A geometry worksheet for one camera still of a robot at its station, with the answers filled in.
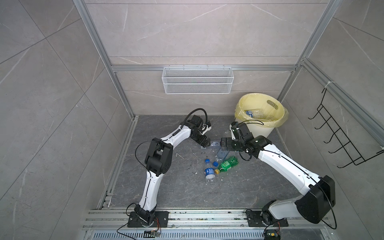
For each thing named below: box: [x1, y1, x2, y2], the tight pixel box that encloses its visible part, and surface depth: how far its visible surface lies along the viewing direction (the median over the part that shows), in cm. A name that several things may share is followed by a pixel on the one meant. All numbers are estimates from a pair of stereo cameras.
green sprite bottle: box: [214, 156, 239, 175], surface depth 89 cm
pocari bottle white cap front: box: [204, 158, 216, 184], surface depth 87 cm
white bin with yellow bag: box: [234, 93, 289, 138], surface depth 95 cm
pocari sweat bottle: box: [245, 109, 263, 118], surface depth 97 cm
